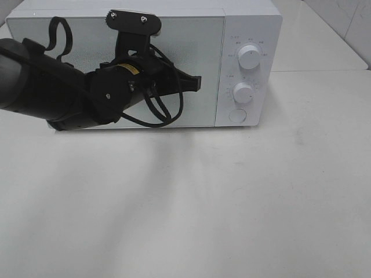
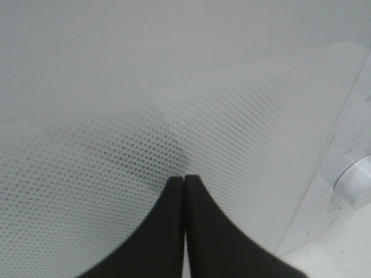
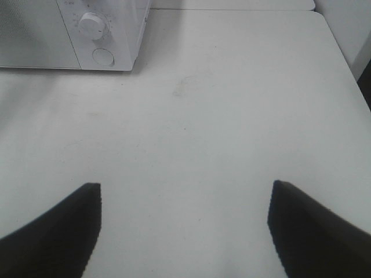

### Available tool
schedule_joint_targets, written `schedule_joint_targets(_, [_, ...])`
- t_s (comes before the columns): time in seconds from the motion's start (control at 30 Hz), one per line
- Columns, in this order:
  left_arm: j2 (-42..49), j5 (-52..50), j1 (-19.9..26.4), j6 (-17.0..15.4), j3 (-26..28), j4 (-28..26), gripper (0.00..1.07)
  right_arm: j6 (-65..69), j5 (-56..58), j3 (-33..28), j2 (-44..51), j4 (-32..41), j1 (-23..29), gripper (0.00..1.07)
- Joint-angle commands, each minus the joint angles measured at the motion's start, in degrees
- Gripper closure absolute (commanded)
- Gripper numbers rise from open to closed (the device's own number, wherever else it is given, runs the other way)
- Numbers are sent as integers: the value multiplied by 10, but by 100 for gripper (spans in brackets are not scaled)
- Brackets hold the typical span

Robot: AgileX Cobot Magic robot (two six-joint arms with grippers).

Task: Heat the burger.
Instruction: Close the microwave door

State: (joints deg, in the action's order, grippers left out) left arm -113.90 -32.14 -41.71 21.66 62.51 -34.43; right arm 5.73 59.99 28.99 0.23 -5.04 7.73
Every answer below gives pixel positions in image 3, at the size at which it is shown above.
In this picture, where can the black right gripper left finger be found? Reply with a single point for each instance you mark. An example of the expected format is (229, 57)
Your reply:
(59, 242)

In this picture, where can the lower white timer knob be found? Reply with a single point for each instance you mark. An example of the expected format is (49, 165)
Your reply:
(92, 26)

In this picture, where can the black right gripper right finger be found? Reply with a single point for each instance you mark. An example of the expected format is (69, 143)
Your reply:
(311, 240)

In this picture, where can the white microwave oven body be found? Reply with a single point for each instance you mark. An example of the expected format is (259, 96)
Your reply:
(125, 25)

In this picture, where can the round white door button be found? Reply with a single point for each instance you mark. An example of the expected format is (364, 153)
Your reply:
(103, 57)

